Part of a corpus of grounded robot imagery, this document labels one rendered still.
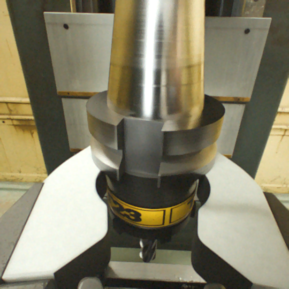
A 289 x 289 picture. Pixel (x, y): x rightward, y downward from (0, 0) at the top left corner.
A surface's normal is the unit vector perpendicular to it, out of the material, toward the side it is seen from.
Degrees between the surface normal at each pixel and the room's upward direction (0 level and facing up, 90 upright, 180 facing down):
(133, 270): 0
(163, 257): 0
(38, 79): 90
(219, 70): 89
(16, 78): 90
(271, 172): 90
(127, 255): 0
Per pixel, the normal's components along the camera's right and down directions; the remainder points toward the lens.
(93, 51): -0.04, 0.49
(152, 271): 0.03, -0.88
